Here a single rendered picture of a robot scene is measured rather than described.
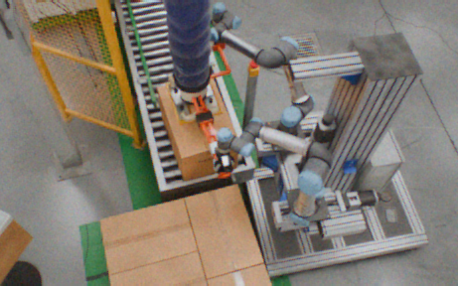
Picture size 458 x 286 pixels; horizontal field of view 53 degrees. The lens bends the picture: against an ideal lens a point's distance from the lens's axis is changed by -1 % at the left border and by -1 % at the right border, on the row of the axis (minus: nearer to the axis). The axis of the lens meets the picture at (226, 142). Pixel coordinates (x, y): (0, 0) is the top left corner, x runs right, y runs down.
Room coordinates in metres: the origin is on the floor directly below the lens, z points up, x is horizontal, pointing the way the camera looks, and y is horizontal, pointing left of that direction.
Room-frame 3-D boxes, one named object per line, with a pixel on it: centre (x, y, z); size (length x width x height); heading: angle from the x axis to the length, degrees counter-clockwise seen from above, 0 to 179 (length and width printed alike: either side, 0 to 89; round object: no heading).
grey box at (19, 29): (1.84, 1.22, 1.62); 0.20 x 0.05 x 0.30; 19
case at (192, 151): (1.75, 0.21, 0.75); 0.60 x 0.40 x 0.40; 22
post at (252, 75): (2.14, -0.17, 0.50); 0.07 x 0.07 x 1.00; 19
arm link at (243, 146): (1.17, -0.09, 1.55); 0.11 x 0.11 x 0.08; 62
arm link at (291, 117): (1.57, -0.39, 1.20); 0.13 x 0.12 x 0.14; 142
